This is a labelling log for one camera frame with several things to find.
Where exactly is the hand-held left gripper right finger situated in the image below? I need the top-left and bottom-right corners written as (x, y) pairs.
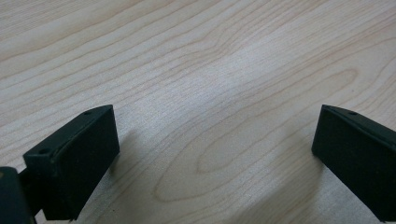
top-left (311, 105), bottom-right (396, 223)

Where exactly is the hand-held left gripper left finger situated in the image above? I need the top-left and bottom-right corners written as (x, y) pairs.
top-left (21, 104), bottom-right (120, 222)

